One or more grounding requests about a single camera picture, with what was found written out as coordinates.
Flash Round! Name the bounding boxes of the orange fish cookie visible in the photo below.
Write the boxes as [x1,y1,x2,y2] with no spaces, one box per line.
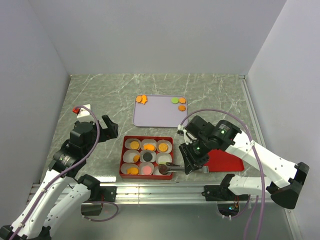
[126,167,139,175]
[143,143,156,151]

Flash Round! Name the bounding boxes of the metal tongs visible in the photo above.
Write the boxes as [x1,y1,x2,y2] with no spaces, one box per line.
[158,162,210,175]

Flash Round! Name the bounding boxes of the red box lid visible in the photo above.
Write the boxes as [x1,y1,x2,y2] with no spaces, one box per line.
[204,150,245,173]

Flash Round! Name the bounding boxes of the white paper cup bottom left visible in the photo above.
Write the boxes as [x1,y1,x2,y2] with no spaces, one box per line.
[120,163,139,175]

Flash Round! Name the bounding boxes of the white paper cup centre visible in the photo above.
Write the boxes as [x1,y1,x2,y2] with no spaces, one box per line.
[140,150,156,163]

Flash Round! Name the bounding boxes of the orange fish cookie corner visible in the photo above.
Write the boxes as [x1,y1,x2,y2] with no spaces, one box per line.
[140,95,148,105]

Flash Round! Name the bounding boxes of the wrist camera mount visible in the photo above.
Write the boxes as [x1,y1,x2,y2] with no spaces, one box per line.
[72,107,94,122]
[177,124,195,145]

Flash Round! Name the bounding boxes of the brown chip cookie right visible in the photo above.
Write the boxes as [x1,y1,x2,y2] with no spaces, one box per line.
[178,105,187,112]

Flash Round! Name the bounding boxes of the white paper cup bottom right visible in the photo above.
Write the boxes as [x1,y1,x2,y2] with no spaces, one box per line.
[152,166,172,176]

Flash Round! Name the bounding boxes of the orange round sandwich cookie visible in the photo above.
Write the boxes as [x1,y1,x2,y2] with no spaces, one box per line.
[158,142,169,152]

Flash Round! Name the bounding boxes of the white paper cup bottom middle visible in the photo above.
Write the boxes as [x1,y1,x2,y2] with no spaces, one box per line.
[139,162,154,175]

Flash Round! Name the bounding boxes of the black sandwich cookie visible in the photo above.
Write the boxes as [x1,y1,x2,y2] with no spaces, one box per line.
[142,152,153,162]
[158,164,170,175]

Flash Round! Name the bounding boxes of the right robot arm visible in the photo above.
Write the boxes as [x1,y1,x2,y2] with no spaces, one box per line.
[177,115,310,210]

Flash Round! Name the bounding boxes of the white paper cup middle left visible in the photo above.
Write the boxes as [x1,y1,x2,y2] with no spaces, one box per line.
[122,149,140,163]

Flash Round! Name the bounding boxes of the green macaron upper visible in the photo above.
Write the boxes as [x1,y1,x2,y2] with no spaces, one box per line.
[171,97,180,104]

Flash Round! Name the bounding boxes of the orange swirl cookie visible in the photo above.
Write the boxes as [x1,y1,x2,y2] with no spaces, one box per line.
[133,154,140,163]

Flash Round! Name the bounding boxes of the small orange flower cookie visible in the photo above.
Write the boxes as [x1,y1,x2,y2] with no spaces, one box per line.
[179,97,187,104]

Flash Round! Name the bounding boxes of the pink macaron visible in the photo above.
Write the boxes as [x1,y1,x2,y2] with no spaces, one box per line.
[142,165,153,175]

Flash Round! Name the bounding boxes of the white paper cup top left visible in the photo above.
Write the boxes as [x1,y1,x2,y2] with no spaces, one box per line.
[124,138,141,150]

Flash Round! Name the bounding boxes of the white paper cup top right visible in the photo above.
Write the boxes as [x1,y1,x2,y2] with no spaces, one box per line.
[156,139,173,153]

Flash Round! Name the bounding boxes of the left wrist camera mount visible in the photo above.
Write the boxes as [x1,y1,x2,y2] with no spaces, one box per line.
[72,107,94,122]

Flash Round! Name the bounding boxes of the red box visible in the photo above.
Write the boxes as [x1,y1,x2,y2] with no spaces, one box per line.
[119,135,174,181]

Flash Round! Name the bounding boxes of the lavender tray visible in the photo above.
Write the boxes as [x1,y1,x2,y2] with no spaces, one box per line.
[132,94,188,128]

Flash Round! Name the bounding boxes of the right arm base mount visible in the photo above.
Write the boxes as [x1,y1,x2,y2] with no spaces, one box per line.
[201,183,251,217]

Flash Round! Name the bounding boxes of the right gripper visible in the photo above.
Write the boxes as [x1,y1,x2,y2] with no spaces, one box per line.
[178,135,212,174]

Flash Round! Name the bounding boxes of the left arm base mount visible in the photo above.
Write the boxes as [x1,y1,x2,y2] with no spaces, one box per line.
[81,185,117,217]

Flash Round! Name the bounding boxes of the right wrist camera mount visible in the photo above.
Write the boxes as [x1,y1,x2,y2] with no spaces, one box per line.
[177,124,195,145]

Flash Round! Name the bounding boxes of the white paper cup middle right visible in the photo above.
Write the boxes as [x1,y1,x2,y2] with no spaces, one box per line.
[155,152,173,165]

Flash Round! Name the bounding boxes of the aluminium rail frame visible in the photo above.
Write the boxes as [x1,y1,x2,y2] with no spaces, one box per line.
[48,73,265,204]

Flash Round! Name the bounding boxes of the white paper cup top middle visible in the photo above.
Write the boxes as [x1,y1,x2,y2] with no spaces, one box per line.
[141,139,157,152]

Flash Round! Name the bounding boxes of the orange dotted round cookie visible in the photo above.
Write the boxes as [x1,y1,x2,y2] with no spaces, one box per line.
[130,140,140,150]

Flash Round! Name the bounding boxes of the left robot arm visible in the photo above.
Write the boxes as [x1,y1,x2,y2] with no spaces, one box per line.
[0,115,119,240]

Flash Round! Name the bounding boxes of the white paper cup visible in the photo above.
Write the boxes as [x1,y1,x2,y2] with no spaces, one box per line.
[124,138,141,150]
[140,150,156,163]
[155,152,173,165]
[152,166,172,176]
[122,149,140,163]
[141,139,157,152]
[120,163,139,175]
[156,139,173,153]
[139,162,154,175]

